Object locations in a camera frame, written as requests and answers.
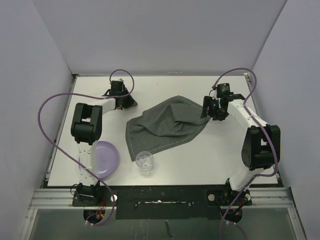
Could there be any grey cloth napkin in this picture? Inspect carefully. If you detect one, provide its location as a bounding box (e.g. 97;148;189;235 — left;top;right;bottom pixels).
125;95;211;162

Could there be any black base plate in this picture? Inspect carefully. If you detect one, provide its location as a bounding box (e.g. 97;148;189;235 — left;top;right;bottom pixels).
71;183;252;224

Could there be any aluminium frame rail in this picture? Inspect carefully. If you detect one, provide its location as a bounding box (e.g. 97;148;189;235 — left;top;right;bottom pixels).
28;187;294;210

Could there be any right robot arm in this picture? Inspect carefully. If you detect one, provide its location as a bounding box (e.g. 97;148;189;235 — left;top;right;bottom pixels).
201;83;281;205

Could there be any clear drinking glass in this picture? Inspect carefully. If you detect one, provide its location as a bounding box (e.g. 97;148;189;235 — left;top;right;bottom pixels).
135;151;154;176

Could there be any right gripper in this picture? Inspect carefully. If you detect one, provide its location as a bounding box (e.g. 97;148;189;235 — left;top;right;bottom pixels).
202;96;225;121

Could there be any purple plate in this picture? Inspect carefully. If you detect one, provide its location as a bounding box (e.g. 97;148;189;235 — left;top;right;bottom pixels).
77;140;120;180

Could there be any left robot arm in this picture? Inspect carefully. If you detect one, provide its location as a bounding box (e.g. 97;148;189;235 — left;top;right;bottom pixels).
70;79;138;206

